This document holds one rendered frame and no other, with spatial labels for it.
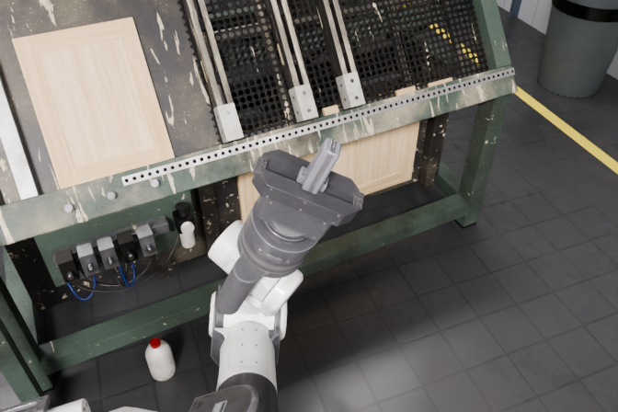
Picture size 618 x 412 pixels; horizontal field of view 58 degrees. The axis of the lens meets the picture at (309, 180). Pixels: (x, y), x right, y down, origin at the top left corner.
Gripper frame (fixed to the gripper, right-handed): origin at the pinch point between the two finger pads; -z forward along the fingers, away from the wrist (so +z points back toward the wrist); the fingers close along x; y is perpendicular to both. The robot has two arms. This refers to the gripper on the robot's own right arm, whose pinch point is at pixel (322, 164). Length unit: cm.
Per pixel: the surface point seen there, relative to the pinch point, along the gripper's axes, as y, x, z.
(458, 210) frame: 147, -106, 143
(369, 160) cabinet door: 144, -52, 133
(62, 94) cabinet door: 84, 65, 101
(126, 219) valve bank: 62, 32, 123
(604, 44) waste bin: 297, -187, 102
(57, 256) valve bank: 44, 46, 126
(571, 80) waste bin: 295, -187, 133
